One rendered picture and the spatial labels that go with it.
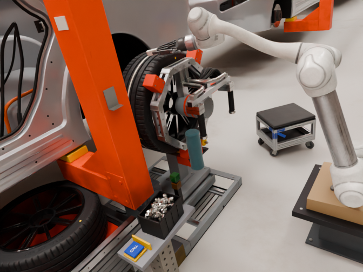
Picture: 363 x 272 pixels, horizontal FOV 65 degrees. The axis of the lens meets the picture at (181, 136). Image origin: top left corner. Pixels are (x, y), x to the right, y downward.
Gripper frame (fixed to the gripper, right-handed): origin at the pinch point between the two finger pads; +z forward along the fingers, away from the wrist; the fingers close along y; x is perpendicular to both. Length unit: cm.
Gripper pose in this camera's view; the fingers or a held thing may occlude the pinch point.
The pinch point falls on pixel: (152, 52)
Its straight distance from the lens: 171.0
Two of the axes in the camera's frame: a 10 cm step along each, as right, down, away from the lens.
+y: 1.3, -7.0, 7.1
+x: -3.2, -7.0, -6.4
